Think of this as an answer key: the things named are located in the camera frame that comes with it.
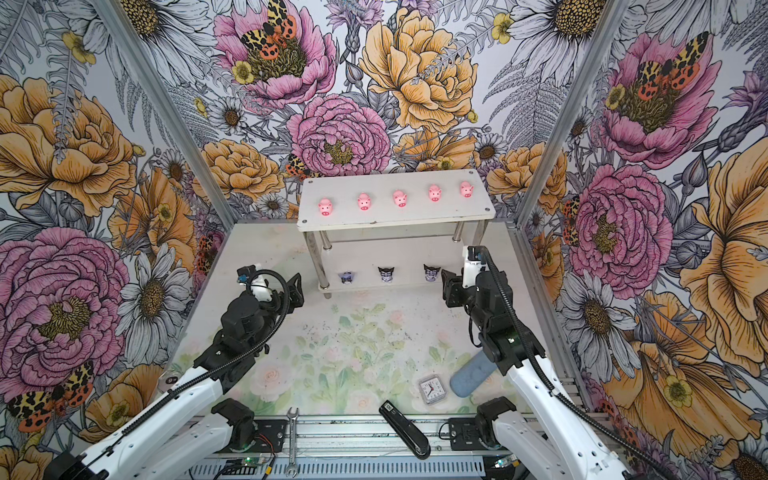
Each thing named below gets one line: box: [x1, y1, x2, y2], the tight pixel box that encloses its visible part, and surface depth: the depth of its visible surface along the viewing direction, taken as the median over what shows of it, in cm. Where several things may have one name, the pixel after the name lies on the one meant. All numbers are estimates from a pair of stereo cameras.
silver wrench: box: [287, 407, 299, 478], surface depth 74 cm
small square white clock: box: [419, 376, 446, 405], surface depth 81 cm
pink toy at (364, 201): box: [357, 192, 371, 211], surface depth 78 cm
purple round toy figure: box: [338, 271, 354, 285], surface depth 96 cm
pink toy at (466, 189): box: [460, 180, 474, 198], surface depth 80 cm
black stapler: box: [379, 399, 431, 460], surface depth 73 cm
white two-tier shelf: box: [297, 169, 496, 299], surface depth 81 cm
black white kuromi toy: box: [377, 266, 395, 283], surface depth 96 cm
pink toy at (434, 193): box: [428, 184, 442, 202], surface depth 80 cm
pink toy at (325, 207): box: [318, 197, 333, 217], surface depth 76 cm
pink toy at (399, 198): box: [393, 189, 408, 208], surface depth 79 cm
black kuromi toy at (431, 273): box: [423, 264, 441, 282], surface depth 95 cm
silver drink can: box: [158, 370, 183, 391], surface depth 71 cm
